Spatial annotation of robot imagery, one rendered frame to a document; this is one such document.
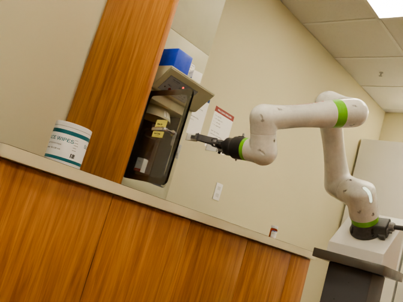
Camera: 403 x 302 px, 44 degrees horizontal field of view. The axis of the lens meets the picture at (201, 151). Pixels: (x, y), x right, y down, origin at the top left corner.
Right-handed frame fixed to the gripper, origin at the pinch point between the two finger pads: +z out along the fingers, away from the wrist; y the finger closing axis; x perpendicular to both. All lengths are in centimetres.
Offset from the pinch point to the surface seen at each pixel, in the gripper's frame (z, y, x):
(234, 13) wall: 69, -68, -106
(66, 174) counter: -9, 63, 32
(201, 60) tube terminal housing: 24, -9, -43
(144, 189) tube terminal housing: 22.4, 1.5, 25.7
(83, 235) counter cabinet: -6, 47, 50
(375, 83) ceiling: 58, -262, -142
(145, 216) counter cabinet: -5.2, 21.2, 37.0
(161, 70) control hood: 17.1, 18.2, -25.3
